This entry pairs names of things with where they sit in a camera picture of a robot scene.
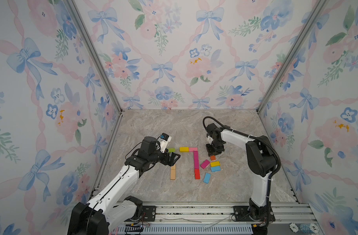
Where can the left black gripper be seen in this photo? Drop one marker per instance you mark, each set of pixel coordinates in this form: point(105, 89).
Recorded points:
point(172, 160)

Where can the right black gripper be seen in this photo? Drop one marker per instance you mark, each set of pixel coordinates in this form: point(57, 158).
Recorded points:
point(210, 152)

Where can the yellow block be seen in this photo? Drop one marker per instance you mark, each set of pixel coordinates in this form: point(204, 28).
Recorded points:
point(214, 164)
point(184, 149)

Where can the pink block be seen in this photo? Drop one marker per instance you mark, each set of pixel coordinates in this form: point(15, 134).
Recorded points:
point(192, 149)

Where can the magenta block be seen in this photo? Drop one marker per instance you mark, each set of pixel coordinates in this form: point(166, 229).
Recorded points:
point(205, 164)
point(196, 164)
point(195, 153)

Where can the blue block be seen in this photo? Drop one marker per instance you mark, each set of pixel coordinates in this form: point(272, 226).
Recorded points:
point(215, 168)
point(207, 178)

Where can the red block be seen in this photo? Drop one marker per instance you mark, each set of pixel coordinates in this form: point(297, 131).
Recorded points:
point(197, 174)

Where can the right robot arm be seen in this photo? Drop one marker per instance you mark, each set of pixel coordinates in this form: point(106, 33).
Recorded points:
point(262, 160)

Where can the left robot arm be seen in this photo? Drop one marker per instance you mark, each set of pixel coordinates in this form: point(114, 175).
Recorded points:
point(101, 215)

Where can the blue block bottom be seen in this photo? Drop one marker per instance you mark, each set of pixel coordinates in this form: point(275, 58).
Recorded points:
point(207, 178)

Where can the white blue object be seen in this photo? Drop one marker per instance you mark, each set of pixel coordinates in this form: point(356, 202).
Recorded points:
point(310, 228)

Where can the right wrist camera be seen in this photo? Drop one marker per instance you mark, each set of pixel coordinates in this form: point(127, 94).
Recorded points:
point(209, 139)

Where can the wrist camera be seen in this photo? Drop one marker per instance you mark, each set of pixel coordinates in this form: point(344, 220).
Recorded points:
point(209, 139)
point(164, 139)

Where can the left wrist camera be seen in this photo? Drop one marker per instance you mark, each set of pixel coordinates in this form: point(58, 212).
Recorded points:
point(164, 139)

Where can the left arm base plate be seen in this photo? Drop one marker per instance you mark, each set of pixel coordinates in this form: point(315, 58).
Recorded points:
point(144, 213)

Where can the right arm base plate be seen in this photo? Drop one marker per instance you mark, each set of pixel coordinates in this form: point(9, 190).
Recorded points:
point(243, 214)

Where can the white cable duct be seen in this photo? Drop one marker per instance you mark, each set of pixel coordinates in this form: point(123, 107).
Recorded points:
point(185, 229)

